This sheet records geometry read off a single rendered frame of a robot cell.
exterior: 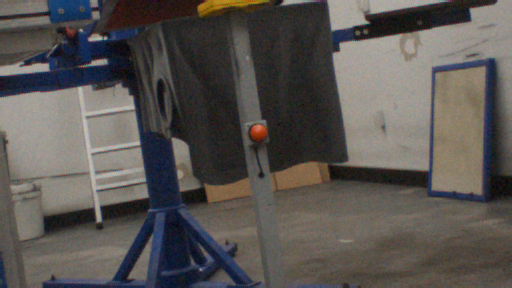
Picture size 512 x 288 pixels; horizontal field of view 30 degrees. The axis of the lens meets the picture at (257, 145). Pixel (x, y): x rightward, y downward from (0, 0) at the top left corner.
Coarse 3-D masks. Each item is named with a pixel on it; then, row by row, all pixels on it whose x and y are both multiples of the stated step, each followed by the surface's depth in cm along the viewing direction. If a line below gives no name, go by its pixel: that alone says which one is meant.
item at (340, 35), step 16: (464, 0) 327; (480, 0) 326; (496, 0) 338; (368, 16) 334; (384, 16) 333; (400, 16) 344; (416, 16) 348; (432, 16) 347; (448, 16) 346; (464, 16) 345; (336, 32) 354; (352, 32) 353; (368, 32) 352; (384, 32) 350; (400, 32) 349
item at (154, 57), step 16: (144, 32) 257; (160, 32) 240; (144, 48) 262; (160, 48) 245; (144, 64) 266; (160, 64) 246; (144, 80) 270; (160, 80) 251; (144, 96) 280; (160, 96) 255; (144, 112) 282; (160, 112) 254; (176, 112) 243; (144, 128) 283; (160, 128) 268; (176, 128) 246
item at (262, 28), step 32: (320, 0) 249; (192, 32) 239; (224, 32) 241; (256, 32) 244; (288, 32) 247; (320, 32) 250; (192, 64) 240; (224, 64) 241; (256, 64) 245; (288, 64) 248; (320, 64) 250; (192, 96) 239; (224, 96) 242; (288, 96) 249; (320, 96) 251; (192, 128) 240; (224, 128) 243; (288, 128) 249; (320, 128) 251; (192, 160) 240; (224, 160) 243; (288, 160) 249; (320, 160) 252
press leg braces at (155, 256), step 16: (144, 224) 382; (160, 224) 364; (192, 224) 365; (144, 240) 385; (160, 240) 358; (192, 240) 396; (208, 240) 361; (128, 256) 392; (160, 256) 354; (192, 256) 404; (224, 256) 357; (128, 272) 397; (160, 272) 352; (240, 272) 354
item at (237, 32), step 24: (216, 0) 207; (240, 0) 208; (264, 0) 210; (240, 24) 213; (240, 48) 213; (240, 72) 213; (240, 96) 214; (240, 120) 217; (264, 120) 214; (264, 144) 215; (264, 168) 215; (264, 192) 215; (264, 216) 215; (264, 240) 215; (264, 264) 217
